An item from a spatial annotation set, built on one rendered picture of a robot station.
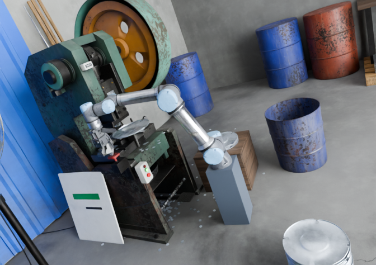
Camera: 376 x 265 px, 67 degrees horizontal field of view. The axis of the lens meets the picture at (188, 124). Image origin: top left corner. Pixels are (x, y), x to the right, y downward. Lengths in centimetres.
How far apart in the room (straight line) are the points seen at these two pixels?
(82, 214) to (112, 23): 154
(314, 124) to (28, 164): 251
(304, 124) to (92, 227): 184
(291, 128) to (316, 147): 27
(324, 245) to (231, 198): 67
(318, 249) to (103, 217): 155
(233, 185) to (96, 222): 118
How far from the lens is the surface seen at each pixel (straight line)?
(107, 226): 243
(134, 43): 231
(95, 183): 229
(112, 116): 209
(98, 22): 249
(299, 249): 155
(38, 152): 314
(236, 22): 502
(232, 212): 203
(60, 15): 365
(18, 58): 316
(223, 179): 187
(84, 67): 191
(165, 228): 219
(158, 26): 217
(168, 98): 154
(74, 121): 221
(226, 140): 235
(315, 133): 231
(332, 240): 157
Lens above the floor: 139
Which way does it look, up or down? 20 degrees down
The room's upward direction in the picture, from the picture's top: 20 degrees counter-clockwise
